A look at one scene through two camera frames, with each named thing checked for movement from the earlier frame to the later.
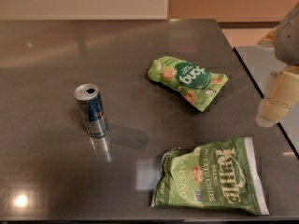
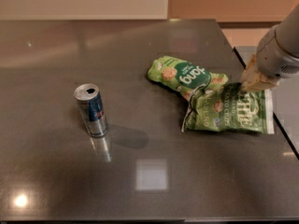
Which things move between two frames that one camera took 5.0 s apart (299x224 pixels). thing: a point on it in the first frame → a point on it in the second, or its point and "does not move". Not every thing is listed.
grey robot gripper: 289,42 → 270,57
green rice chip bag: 195,85 does not move
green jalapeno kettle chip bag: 219,175 → 229,107
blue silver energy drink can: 94,115 does not move
